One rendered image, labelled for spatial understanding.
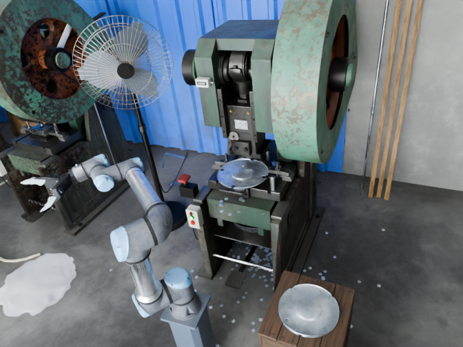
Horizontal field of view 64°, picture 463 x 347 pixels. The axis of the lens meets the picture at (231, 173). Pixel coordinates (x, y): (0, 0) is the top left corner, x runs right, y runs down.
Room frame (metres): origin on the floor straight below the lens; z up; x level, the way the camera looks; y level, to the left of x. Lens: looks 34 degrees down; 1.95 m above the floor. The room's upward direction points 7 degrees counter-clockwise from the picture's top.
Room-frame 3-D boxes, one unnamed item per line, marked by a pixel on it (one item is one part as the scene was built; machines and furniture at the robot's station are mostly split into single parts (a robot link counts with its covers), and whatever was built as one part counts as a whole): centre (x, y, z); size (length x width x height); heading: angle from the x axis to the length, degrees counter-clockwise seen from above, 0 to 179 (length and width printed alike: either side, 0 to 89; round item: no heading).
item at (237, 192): (1.66, -0.04, 0.72); 0.25 x 0.14 x 0.14; 152
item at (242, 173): (1.71, -0.06, 0.78); 0.29 x 0.29 x 0.01
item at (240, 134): (1.78, -0.10, 1.04); 0.17 x 0.15 x 0.30; 152
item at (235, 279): (1.70, -0.06, 0.14); 0.59 x 0.10 x 0.05; 152
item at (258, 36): (1.95, -0.19, 0.83); 0.79 x 0.43 x 1.34; 152
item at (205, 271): (2.07, 0.05, 0.45); 0.92 x 0.12 x 0.90; 152
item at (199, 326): (1.12, 0.30, 0.23); 0.19 x 0.19 x 0.45; 66
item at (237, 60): (1.82, -0.12, 1.27); 0.21 x 0.12 x 0.34; 152
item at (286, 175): (1.74, -0.27, 0.76); 0.17 x 0.06 x 0.10; 62
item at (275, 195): (1.82, -0.12, 0.68); 0.45 x 0.30 x 0.06; 62
